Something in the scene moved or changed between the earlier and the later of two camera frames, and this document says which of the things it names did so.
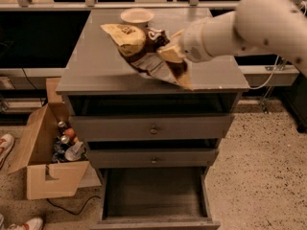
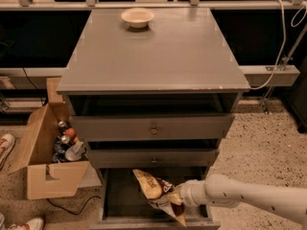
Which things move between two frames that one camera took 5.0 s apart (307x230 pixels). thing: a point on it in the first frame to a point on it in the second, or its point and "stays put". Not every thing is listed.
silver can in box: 64,139 stays put
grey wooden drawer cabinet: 153,142 stays put
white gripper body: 191,43 to 186,193
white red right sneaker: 35,223 stays put
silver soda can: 61,124 stays put
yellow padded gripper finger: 172,54 to 175,198
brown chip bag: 140,48 to 155,190
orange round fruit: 69,131 stays put
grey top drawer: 148,127 stays put
